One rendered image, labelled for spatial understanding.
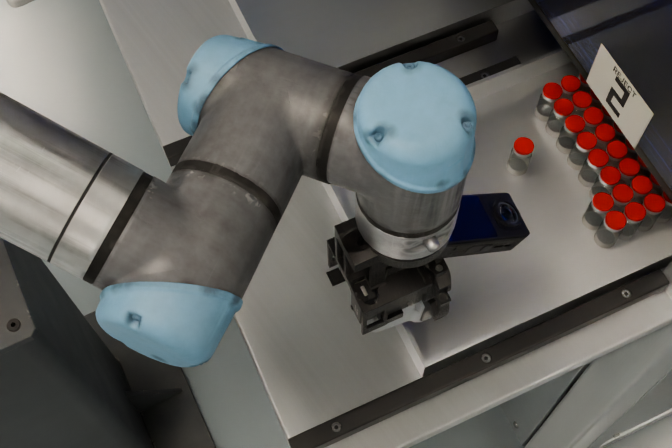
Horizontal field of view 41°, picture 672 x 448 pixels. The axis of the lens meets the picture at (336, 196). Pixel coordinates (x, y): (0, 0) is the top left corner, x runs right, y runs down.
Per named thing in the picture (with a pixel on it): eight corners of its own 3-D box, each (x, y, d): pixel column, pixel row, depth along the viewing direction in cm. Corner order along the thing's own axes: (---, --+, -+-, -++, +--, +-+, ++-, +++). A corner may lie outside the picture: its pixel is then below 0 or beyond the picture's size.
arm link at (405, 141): (371, 33, 57) (501, 74, 55) (367, 126, 66) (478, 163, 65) (323, 132, 53) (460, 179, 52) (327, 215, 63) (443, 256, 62)
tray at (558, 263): (583, 54, 103) (590, 35, 100) (719, 242, 92) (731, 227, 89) (311, 163, 97) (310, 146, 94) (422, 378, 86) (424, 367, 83)
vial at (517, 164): (520, 155, 97) (527, 134, 93) (530, 171, 96) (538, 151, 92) (502, 163, 97) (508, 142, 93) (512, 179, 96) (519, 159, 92)
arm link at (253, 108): (137, 135, 55) (301, 193, 53) (216, 1, 60) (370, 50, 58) (160, 195, 62) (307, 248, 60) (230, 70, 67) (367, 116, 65)
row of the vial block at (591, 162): (548, 102, 100) (556, 78, 96) (638, 235, 93) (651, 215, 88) (530, 109, 100) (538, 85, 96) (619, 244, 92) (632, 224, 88)
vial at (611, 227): (607, 226, 93) (619, 206, 89) (619, 244, 92) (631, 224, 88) (589, 234, 93) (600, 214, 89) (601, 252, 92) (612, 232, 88)
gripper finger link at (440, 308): (402, 292, 83) (408, 254, 75) (420, 285, 83) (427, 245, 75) (426, 337, 81) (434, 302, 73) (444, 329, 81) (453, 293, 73)
